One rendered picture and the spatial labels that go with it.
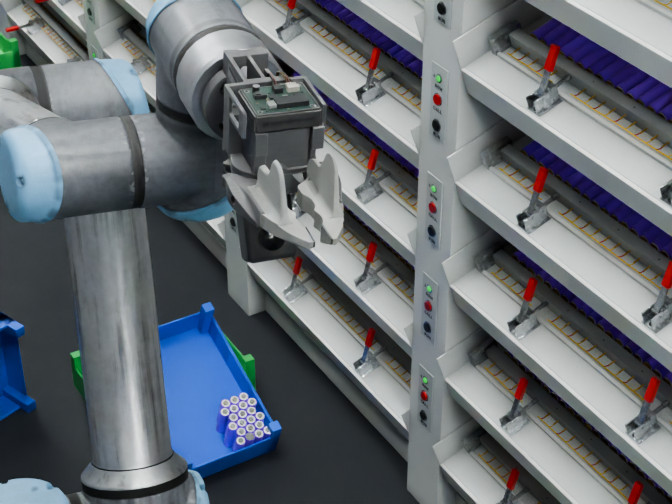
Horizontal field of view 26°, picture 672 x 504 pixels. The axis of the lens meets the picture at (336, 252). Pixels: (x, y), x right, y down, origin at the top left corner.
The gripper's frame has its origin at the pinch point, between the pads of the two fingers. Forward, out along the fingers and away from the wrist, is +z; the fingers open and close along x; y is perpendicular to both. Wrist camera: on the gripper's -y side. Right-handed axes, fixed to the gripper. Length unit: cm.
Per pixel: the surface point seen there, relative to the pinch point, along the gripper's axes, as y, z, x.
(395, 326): -86, -92, 53
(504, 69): -28, -73, 56
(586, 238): -45, -54, 62
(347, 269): -86, -110, 51
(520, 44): -25, -74, 59
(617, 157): -28, -47, 59
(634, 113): -24, -50, 63
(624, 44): -12, -47, 57
